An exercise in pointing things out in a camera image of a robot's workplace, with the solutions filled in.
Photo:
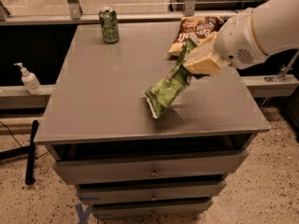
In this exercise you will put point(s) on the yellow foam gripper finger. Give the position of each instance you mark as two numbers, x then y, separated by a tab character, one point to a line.
203	59
210	39

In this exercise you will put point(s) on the green jalapeno chip bag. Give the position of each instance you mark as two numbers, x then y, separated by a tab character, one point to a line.
162	94

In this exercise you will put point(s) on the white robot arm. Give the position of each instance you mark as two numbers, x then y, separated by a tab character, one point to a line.
248	38

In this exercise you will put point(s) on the brown sea salt chip bag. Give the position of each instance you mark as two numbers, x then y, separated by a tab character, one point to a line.
201	26

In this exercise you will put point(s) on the green soda can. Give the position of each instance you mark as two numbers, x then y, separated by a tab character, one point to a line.
109	25

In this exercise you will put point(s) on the top grey drawer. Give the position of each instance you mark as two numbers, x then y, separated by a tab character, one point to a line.
147	168

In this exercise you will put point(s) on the grey drawer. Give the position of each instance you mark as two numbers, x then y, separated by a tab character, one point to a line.
150	208
152	193
147	168

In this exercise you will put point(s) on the grey drawer cabinet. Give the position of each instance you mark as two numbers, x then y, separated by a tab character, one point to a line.
98	110

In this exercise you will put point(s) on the middle grey drawer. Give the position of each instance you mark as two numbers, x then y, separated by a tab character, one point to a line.
152	193

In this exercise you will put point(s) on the grey metal railing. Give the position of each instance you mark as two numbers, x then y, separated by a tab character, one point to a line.
49	12

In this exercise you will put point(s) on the bottom grey drawer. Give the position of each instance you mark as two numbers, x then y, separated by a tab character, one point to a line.
150	208

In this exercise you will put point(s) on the white pump bottle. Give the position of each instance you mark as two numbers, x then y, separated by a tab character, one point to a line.
29	80

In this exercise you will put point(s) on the black stand leg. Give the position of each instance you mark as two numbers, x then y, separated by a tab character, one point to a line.
29	150

